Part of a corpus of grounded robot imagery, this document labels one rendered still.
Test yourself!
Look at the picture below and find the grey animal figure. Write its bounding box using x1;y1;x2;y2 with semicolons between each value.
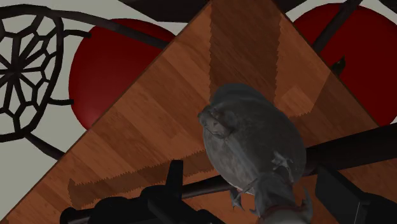
197;81;314;224

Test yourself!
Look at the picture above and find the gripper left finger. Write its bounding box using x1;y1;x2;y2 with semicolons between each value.
59;159;225;224

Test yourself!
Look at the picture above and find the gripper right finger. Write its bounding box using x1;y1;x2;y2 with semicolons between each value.
314;164;397;224

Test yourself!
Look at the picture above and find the black chair with red seat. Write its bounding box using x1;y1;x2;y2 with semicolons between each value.
0;3;177;161
285;0;397;127

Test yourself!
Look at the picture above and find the brown wooden table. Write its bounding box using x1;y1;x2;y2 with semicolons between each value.
0;0;397;224

